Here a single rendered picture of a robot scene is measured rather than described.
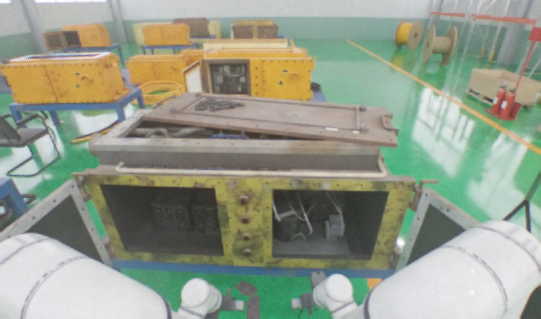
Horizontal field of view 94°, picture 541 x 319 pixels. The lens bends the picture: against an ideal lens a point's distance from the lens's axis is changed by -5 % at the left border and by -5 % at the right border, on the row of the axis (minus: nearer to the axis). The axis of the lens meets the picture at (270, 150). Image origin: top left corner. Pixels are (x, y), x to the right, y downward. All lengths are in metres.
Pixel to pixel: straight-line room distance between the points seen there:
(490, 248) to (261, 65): 3.47
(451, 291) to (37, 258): 0.57
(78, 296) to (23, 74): 4.80
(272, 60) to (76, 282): 3.46
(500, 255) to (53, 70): 4.85
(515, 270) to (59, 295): 0.61
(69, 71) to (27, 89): 0.79
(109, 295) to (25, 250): 0.16
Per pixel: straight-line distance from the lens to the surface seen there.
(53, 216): 1.40
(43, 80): 4.98
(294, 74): 3.73
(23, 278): 0.51
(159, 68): 7.60
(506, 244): 0.54
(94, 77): 4.50
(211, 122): 1.38
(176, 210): 1.66
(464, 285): 0.46
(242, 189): 1.20
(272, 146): 1.17
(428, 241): 1.35
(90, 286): 0.45
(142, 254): 1.69
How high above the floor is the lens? 1.89
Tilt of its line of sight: 29 degrees down
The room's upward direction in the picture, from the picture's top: straight up
